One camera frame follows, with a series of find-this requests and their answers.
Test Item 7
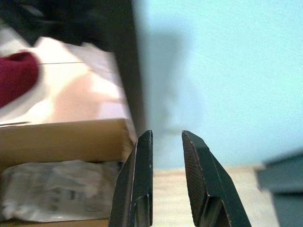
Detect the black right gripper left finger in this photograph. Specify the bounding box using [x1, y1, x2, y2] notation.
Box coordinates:
[108, 130, 153, 227]

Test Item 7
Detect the red cloth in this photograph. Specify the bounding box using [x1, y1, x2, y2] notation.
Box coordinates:
[0, 52, 40, 108]

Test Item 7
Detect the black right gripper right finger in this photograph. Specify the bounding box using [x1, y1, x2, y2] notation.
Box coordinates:
[181, 130, 252, 227]

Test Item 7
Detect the brown cardboard box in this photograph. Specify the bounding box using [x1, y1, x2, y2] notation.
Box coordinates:
[0, 118, 138, 227]

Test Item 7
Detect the clear plastic packet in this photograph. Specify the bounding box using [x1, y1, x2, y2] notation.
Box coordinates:
[0, 160, 124, 223]

